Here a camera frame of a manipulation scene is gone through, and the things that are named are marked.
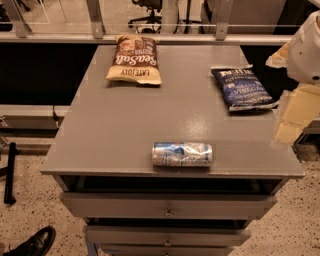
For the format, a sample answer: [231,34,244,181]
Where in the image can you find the grey drawer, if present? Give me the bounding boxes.
[85,226,251,247]
[101,245,232,256]
[61,192,277,220]

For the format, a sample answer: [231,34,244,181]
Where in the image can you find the black metal stand leg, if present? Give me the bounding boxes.
[1,142,17,205]

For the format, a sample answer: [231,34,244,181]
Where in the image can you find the grey drawer cabinet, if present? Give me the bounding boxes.
[40,44,306,256]

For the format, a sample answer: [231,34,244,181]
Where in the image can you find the bottom grey drawer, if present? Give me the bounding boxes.
[101,245,232,256]

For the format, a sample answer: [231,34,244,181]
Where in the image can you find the black office chair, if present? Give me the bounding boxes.
[127,0,164,34]

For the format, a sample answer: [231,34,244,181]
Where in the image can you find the brown sea salt chip bag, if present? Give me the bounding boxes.
[106,35,162,85]

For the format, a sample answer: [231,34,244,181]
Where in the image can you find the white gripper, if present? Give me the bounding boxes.
[266,11,320,145]

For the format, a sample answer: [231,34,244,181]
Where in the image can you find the blue vinegar chip bag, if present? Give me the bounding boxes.
[211,64,278,112]

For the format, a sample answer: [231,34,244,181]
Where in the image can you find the black leather shoe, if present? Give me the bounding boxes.
[2,226,56,256]

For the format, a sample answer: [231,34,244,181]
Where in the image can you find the metal glass railing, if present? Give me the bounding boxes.
[0,0,291,46]

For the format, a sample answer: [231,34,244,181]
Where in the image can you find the top grey drawer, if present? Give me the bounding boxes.
[61,192,277,220]

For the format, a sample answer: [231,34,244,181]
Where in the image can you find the silver blue redbull can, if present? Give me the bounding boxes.
[152,142,213,167]

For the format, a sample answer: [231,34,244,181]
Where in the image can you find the middle grey drawer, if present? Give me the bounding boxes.
[85,226,251,247]

